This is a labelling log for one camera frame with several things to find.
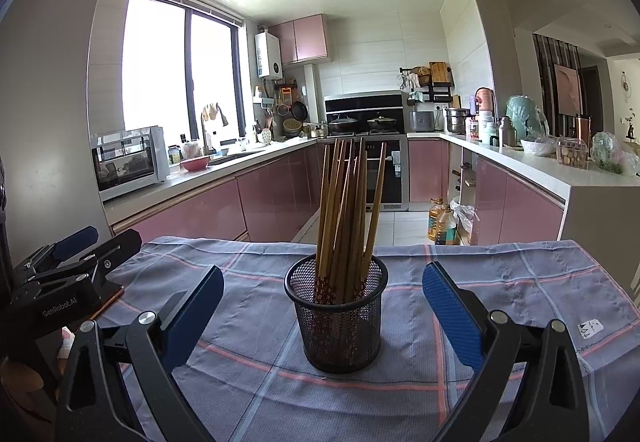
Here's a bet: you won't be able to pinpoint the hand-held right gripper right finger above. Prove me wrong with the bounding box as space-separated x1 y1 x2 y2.
422 262 591 442

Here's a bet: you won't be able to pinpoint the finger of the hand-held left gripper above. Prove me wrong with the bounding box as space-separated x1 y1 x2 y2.
15 225 99 275
20 228 143 297

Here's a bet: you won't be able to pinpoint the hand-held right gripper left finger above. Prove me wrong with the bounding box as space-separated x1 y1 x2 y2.
54 264 225 442

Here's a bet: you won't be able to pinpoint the black mesh holder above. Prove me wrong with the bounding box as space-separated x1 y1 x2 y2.
284 254 389 373

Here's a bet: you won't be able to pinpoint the bunch of wooden chopsticks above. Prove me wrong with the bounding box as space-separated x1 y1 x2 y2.
314 138 388 305

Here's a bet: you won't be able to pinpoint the person's left hand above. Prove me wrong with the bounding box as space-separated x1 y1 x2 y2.
56 326 77 360

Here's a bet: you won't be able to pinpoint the white countertop oven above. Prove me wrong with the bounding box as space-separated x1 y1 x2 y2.
91 126 171 201

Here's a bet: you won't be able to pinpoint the cooking oil bottle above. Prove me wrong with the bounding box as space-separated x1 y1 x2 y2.
427 197 457 245

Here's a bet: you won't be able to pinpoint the clear plastic bag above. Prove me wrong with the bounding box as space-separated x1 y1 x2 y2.
450 199 475 243

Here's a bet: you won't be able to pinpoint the pink base cabinets by window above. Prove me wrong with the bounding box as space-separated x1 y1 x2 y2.
105 142 321 245

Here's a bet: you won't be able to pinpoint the pink base cabinets by shelf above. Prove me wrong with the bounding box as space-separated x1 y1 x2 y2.
407 137 568 247

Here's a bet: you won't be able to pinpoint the grey checked tablecloth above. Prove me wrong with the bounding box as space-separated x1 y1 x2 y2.
85 236 633 442

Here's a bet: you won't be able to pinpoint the grey refrigerator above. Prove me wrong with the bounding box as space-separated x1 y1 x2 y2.
0 0 118 273

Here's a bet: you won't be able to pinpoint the black built-in oven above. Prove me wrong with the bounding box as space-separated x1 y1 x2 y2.
322 134 408 213

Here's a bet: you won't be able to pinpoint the hanging cloth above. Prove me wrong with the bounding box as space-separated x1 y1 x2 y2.
202 102 230 127

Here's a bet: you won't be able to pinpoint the kitchen window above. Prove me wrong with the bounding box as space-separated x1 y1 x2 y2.
120 0 246 143

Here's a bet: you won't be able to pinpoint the white bowl in bag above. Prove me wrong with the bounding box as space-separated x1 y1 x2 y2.
520 137 557 157

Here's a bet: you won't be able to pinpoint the steel thermos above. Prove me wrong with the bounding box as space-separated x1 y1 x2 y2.
498 117 517 149

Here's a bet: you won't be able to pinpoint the steel steamer pot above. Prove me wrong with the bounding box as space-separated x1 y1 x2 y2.
445 108 471 135

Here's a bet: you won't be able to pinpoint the silver countertop appliance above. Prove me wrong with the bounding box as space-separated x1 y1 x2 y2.
410 110 435 133

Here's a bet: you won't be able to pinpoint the clear plastic food box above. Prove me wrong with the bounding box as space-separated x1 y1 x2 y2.
556 139 588 169

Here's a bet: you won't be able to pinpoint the mint green appliance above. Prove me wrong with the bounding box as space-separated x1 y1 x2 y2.
506 96 546 143

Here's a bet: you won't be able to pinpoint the pink kettle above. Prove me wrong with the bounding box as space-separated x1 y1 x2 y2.
475 88 497 120

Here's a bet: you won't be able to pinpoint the hanging utensil rack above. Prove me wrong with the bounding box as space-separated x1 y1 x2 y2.
252 80 308 123

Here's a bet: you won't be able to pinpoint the bag of green vegetables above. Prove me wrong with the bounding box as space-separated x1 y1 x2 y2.
590 132 640 177

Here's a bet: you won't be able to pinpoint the black range hood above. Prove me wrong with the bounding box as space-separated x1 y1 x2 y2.
325 92 405 115

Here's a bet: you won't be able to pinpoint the white water heater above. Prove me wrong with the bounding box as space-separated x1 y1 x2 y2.
255 32 282 78

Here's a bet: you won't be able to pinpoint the black wall rack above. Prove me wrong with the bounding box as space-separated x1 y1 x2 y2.
399 62 455 105

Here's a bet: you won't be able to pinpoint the framed wall picture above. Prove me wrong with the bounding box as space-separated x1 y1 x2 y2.
552 64 582 117

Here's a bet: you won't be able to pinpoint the pink wall cabinets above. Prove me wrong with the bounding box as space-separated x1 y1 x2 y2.
267 14 329 66

